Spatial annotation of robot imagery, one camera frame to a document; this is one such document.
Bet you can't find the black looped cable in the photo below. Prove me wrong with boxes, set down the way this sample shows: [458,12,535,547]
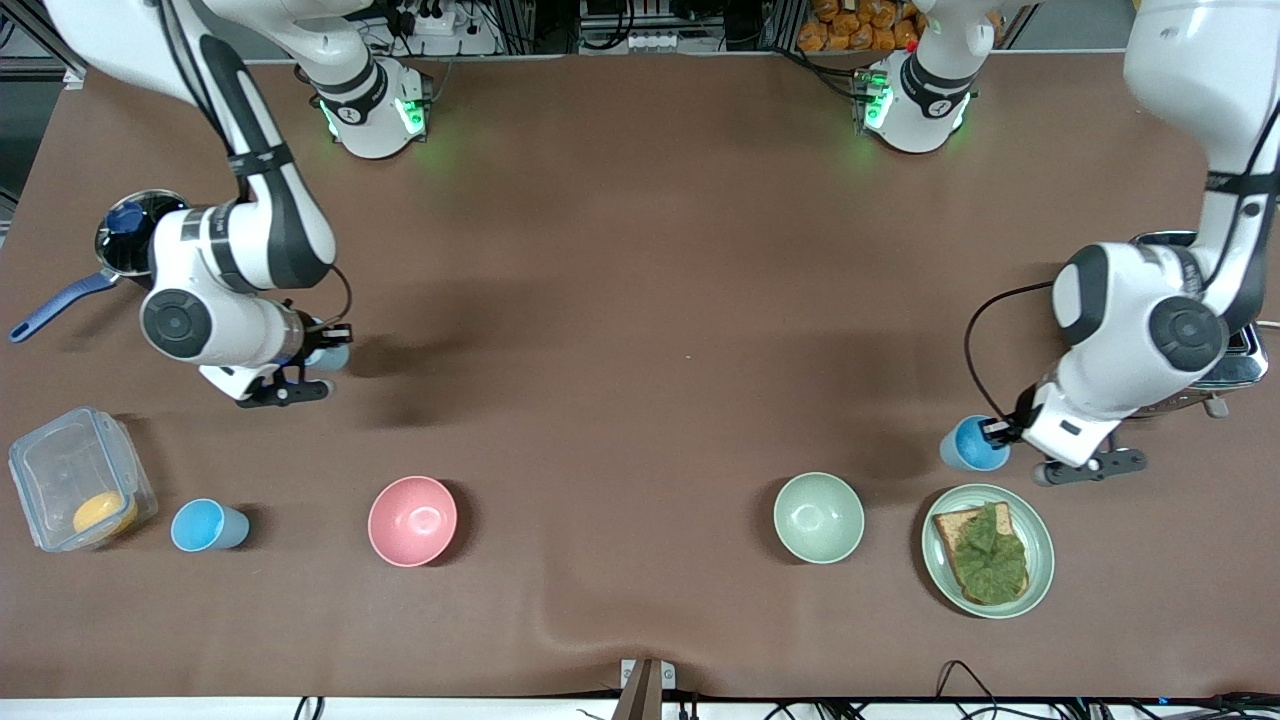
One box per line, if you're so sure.
[934,659,1003,720]

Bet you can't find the green bowl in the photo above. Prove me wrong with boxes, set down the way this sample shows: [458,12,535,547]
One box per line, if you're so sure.
[772,471,866,566]

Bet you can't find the power strip with plugs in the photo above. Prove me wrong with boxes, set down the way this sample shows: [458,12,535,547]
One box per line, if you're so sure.
[384,0,463,37]

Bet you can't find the pink bowl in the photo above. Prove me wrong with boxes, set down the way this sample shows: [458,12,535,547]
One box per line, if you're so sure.
[367,475,459,569]

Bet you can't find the green lettuce leaf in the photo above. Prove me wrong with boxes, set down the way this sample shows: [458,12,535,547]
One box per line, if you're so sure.
[949,502,1030,605]

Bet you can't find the green plate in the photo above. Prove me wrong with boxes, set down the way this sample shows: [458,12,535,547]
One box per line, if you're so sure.
[921,483,1057,621]

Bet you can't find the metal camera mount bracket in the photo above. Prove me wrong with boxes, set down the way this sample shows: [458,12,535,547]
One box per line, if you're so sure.
[611,657,677,720]

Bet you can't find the beige chrome toaster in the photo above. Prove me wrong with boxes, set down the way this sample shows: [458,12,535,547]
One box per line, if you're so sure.
[1130,231,1271,420]

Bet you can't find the brown table cloth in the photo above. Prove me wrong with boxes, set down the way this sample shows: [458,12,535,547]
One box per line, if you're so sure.
[0,50,1280,702]

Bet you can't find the orange round food piece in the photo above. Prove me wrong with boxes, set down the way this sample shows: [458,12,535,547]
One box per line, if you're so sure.
[72,489,140,538]

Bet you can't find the orange snack bag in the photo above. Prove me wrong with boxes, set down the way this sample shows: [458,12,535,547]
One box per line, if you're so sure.
[796,0,1007,54]

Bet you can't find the toast slice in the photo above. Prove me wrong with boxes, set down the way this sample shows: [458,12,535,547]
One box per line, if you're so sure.
[932,501,1032,607]

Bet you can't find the black pot blue handle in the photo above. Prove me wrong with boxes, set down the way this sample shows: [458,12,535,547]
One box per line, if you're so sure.
[9,189,191,344]

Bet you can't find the glass lid blue knob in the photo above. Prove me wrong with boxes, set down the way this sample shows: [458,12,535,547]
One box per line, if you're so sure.
[95,190,190,282]

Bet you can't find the clear plastic food container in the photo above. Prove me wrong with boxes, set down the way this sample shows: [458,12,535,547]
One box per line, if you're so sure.
[8,405,160,554]

